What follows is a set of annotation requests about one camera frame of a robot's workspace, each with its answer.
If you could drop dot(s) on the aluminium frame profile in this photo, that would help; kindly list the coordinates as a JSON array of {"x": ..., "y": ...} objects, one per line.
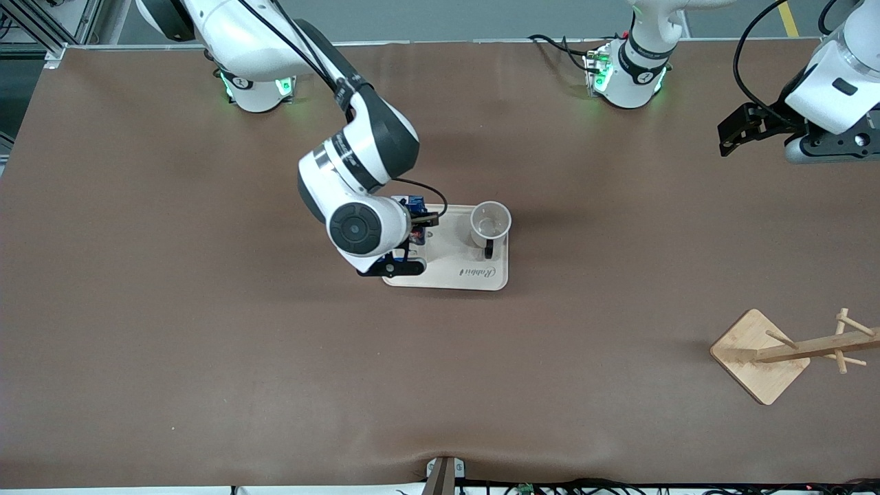
[{"x": 41, "y": 31}]

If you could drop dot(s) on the white tray with rabbit print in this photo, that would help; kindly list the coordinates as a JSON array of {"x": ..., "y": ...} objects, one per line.
[{"x": 454, "y": 265}]

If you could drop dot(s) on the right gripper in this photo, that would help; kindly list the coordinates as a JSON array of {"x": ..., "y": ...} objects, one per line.
[{"x": 415, "y": 221}]

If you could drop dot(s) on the wooden mug tree stand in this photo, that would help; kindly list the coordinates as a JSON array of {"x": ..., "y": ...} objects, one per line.
[{"x": 753, "y": 361}]

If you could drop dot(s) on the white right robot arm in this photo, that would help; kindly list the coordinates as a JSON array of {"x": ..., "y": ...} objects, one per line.
[{"x": 371, "y": 137}]

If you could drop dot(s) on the metal table edge clamp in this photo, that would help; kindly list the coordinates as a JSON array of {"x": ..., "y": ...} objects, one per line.
[{"x": 443, "y": 476}]

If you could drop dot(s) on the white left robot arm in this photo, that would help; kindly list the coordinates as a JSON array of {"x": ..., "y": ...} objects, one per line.
[{"x": 639, "y": 75}]

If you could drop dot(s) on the blue milk carton green cap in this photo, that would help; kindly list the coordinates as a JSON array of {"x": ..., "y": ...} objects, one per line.
[{"x": 415, "y": 205}]

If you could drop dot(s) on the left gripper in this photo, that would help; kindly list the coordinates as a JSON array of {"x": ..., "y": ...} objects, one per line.
[{"x": 768, "y": 119}]

